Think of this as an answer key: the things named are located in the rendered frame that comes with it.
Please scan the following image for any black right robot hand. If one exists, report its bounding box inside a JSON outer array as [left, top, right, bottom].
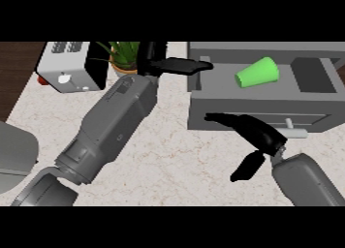
[[202, 111, 288, 183]]

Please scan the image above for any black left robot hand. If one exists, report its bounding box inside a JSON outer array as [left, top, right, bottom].
[[136, 41, 214, 78]]

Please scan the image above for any grey open drawer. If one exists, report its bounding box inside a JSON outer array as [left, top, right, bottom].
[[186, 55, 345, 102]]

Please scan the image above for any green cup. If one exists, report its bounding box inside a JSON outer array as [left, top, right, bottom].
[[235, 56, 279, 89]]

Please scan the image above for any green potted plant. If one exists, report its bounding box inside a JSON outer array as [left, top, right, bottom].
[[94, 41, 141, 78]]

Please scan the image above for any grey cabinet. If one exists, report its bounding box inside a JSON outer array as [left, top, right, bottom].
[[187, 41, 345, 66]]

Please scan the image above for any white and black toaster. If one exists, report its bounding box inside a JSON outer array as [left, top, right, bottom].
[[33, 41, 109, 94]]

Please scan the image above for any small red object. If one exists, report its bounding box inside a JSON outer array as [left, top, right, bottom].
[[35, 75, 51, 86]]

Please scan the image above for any grey drawer front with handle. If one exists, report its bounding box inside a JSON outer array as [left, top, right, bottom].
[[186, 96, 345, 140]]

